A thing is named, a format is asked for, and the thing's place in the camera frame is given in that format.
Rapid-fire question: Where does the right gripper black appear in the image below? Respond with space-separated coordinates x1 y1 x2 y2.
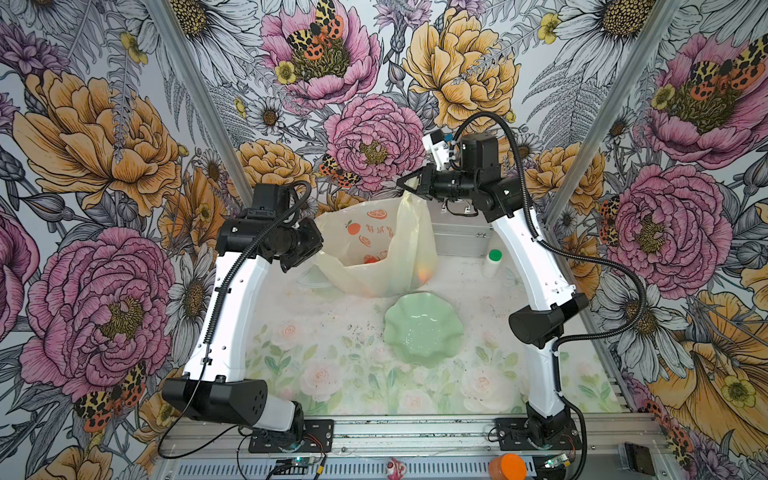
398 161 480 203

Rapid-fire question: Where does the cream translucent plastic bag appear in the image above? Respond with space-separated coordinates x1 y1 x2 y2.
313 193 438 298

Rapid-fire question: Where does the light green wavy plate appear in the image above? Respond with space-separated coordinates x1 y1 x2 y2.
383 292 464 368

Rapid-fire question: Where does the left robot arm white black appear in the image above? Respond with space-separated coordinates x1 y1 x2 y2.
161 180 323 441

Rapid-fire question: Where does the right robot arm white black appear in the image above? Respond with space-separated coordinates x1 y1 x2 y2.
397 130 587 448

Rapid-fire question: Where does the silver aluminium case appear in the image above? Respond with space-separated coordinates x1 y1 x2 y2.
428 202 494 258

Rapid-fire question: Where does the white bottle green cap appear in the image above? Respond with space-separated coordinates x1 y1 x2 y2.
481 249 503 278

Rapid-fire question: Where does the pink white small figure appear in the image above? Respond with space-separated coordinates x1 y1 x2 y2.
386 458 407 480

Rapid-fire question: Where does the orange round cap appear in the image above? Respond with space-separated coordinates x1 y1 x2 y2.
488 453 527 480

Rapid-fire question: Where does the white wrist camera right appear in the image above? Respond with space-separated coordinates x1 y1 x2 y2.
422 129 452 171

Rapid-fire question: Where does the black corrugated cable left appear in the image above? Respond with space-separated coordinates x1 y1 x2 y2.
157 179 313 460

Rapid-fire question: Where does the black corrugated cable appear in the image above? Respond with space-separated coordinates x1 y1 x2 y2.
157 179 313 460
452 111 648 480

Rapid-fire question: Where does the black corrugated cable right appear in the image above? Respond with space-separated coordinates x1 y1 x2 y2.
452 111 648 480

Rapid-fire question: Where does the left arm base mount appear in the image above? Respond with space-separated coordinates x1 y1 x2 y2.
248 419 335 454

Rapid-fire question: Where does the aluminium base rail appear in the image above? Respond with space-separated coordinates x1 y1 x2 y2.
151 413 685 479

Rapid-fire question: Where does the aluminium corner post left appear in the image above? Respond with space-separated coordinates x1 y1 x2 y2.
147 1 252 205

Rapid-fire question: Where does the aluminium corner post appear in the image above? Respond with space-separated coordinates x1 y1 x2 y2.
147 1 252 205
544 0 681 226

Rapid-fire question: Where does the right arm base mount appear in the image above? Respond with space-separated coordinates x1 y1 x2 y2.
494 417 582 451

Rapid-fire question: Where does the aluminium corner post right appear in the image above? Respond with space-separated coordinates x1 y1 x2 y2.
544 0 681 226

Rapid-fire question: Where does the black device on rail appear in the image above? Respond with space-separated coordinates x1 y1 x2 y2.
619 443 656 477

